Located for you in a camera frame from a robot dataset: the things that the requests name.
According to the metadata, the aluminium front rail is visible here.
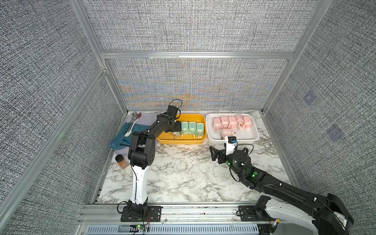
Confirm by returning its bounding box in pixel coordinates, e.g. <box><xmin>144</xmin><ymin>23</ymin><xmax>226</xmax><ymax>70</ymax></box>
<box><xmin>77</xmin><ymin>202</ymin><xmax>322</xmax><ymax>225</ymax></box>

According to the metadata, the yellow plastic tray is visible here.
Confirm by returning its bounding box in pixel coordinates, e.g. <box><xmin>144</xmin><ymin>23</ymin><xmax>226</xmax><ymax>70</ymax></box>
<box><xmin>157</xmin><ymin>114</ymin><xmax>208</xmax><ymax>145</ymax></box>

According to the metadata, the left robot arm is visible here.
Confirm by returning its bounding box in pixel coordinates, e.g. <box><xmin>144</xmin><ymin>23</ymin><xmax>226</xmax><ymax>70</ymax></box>
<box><xmin>126</xmin><ymin>105</ymin><xmax>181</xmax><ymax>219</ymax></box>

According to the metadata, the green sharpener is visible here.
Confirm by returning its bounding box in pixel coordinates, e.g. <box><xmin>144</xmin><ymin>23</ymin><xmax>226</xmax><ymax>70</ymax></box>
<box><xmin>196</xmin><ymin>122</ymin><xmax>205</xmax><ymax>139</ymax></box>
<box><xmin>189</xmin><ymin>121</ymin><xmax>196</xmax><ymax>137</ymax></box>
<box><xmin>180</xmin><ymin>121</ymin><xmax>189</xmax><ymax>137</ymax></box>
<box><xmin>173</xmin><ymin>132</ymin><xmax>180</xmax><ymax>140</ymax></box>

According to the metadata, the white plastic tray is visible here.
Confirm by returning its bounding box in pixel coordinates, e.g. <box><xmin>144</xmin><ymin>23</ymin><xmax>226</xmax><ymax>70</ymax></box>
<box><xmin>206</xmin><ymin>113</ymin><xmax>259</xmax><ymax>144</ymax></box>

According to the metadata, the teal cloth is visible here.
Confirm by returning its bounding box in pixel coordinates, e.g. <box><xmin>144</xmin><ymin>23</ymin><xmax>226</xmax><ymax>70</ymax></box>
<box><xmin>110</xmin><ymin>122</ymin><xmax>149</xmax><ymax>150</ymax></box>

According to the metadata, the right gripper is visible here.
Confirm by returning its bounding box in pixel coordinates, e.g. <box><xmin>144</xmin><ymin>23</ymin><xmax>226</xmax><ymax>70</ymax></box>
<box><xmin>210</xmin><ymin>143</ymin><xmax>244</xmax><ymax>180</ymax></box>

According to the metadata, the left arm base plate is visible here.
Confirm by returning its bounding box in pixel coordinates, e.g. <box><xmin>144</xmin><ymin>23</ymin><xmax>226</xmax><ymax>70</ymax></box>
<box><xmin>120</xmin><ymin>206</ymin><xmax>162</xmax><ymax>224</ymax></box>

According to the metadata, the lavender cutting board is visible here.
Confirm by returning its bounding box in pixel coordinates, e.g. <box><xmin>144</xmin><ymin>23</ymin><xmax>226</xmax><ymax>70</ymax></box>
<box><xmin>115</xmin><ymin>113</ymin><xmax>157</xmax><ymax>156</ymax></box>

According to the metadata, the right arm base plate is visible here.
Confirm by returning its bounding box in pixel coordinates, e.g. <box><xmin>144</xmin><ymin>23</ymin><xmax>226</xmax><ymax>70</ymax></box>
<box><xmin>237</xmin><ymin>205</ymin><xmax>276</xmax><ymax>222</ymax></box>

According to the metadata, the white spoon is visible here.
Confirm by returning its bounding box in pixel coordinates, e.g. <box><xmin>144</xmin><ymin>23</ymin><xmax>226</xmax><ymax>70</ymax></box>
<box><xmin>124</xmin><ymin>118</ymin><xmax>138</xmax><ymax>137</ymax></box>

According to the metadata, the metal spoon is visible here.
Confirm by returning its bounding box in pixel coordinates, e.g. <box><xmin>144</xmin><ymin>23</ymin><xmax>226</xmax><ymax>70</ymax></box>
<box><xmin>131</xmin><ymin>112</ymin><xmax>142</xmax><ymax>121</ymax></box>

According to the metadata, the pink sharpener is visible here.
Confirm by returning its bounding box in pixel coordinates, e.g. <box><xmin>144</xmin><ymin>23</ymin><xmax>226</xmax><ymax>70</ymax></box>
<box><xmin>235</xmin><ymin>114</ymin><xmax>244</xmax><ymax>130</ymax></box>
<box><xmin>212</xmin><ymin>117</ymin><xmax>222</xmax><ymax>132</ymax></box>
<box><xmin>243</xmin><ymin>116</ymin><xmax>253</xmax><ymax>132</ymax></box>
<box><xmin>228</xmin><ymin>116</ymin><xmax>238</xmax><ymax>129</ymax></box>
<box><xmin>220</xmin><ymin>116</ymin><xmax>229</xmax><ymax>128</ymax></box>
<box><xmin>221</xmin><ymin>128</ymin><xmax>236</xmax><ymax>140</ymax></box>

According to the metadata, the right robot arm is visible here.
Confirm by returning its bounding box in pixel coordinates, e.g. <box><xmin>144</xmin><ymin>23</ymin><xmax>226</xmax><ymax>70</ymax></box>
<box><xmin>209</xmin><ymin>136</ymin><xmax>354</xmax><ymax>235</ymax></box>

